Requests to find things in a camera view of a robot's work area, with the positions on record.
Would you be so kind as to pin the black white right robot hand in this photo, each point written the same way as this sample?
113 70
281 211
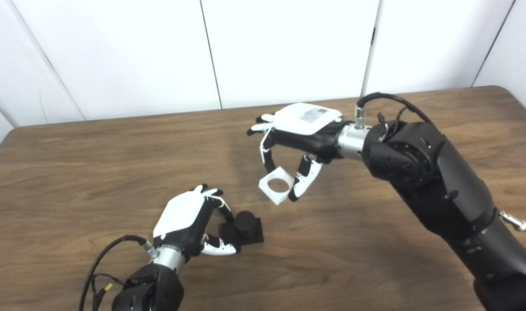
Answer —
306 123

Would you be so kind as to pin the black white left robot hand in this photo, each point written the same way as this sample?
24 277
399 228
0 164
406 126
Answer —
178 214

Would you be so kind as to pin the black peg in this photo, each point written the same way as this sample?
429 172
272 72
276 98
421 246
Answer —
245 220

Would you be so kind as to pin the white square piece with hole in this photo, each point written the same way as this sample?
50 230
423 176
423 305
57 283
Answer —
281 199

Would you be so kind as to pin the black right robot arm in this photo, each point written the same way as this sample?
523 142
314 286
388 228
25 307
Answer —
440 185

